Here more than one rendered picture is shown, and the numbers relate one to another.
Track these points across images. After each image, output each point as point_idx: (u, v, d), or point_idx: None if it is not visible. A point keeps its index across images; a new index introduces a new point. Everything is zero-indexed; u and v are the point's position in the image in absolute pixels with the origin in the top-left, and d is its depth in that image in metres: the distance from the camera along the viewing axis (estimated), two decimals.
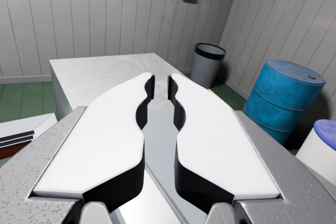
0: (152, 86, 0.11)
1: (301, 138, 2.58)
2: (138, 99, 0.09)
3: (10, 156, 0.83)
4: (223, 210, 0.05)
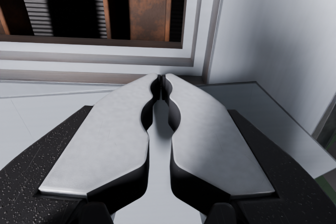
0: (158, 86, 0.11)
1: None
2: (143, 100, 0.09)
3: None
4: (223, 210, 0.05)
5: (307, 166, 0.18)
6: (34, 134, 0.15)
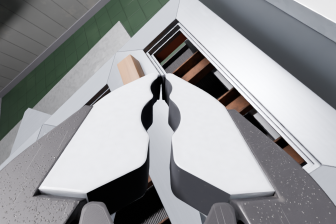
0: (158, 86, 0.11)
1: None
2: (143, 100, 0.09)
3: (169, 54, 0.79)
4: (223, 210, 0.05)
5: None
6: None
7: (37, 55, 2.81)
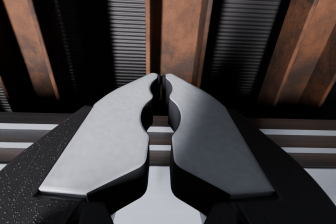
0: (158, 86, 0.11)
1: None
2: (143, 100, 0.09)
3: None
4: (223, 210, 0.05)
5: None
6: (327, 191, 0.20)
7: None
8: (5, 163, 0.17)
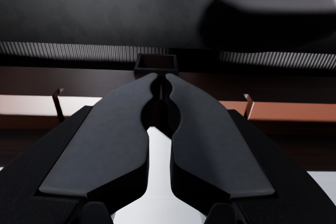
0: (158, 86, 0.11)
1: None
2: (143, 100, 0.09)
3: None
4: (223, 210, 0.05)
5: (150, 153, 0.16)
6: None
7: None
8: None
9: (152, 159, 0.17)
